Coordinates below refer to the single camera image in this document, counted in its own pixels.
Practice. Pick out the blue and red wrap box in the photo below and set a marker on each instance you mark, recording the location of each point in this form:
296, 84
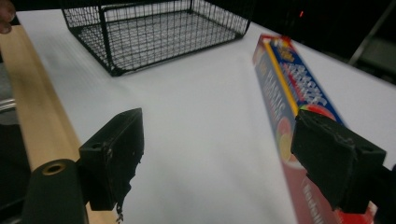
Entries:
280, 77

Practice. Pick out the grey metal stand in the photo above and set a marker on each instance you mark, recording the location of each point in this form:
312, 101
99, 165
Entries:
370, 34

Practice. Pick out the light wooden table edge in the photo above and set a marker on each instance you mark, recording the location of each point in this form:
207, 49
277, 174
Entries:
34, 93

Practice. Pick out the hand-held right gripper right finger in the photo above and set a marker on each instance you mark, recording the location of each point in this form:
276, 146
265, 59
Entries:
330, 158

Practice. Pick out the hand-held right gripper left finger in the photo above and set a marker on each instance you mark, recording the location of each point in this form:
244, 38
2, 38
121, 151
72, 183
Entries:
112, 158

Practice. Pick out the small red indicator light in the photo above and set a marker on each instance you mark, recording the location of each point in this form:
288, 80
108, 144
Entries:
301, 14

